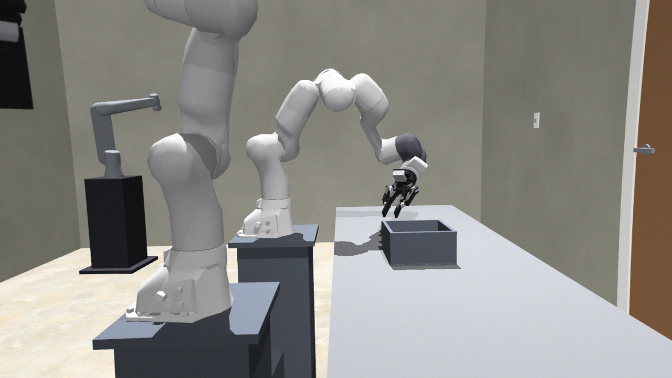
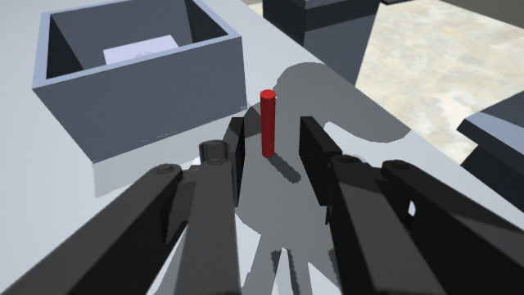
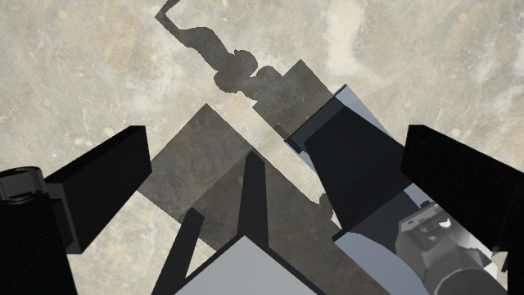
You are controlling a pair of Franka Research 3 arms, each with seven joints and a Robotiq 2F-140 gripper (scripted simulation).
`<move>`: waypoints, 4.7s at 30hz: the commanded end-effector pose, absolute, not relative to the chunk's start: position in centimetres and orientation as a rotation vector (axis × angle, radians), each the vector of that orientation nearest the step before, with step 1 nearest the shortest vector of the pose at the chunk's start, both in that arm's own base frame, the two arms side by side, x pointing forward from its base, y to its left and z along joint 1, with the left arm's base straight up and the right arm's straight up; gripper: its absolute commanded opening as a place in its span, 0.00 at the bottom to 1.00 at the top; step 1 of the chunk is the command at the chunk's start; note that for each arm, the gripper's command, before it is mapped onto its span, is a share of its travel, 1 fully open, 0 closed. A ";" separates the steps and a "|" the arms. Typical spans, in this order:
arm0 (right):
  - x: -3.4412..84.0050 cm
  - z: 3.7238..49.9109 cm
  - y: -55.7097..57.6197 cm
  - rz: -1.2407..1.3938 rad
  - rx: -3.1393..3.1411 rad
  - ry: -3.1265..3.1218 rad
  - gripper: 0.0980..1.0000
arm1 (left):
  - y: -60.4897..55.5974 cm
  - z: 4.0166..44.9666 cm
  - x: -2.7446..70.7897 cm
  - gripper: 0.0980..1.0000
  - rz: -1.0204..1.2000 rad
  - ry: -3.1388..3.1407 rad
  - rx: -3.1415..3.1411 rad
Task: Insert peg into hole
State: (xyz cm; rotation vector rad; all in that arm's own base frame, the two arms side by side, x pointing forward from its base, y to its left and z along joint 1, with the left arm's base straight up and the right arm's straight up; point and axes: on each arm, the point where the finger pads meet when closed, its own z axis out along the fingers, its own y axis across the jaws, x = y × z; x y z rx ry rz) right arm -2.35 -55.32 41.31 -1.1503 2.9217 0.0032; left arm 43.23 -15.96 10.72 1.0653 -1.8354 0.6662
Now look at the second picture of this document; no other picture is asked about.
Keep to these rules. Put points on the red cylindrical peg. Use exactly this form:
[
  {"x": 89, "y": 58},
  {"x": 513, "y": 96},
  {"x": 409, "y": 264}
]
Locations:
[{"x": 267, "y": 113}]

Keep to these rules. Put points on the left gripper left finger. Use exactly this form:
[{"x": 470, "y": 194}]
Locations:
[{"x": 121, "y": 250}]

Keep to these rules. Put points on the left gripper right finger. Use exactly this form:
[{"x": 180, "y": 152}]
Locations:
[{"x": 468, "y": 249}]

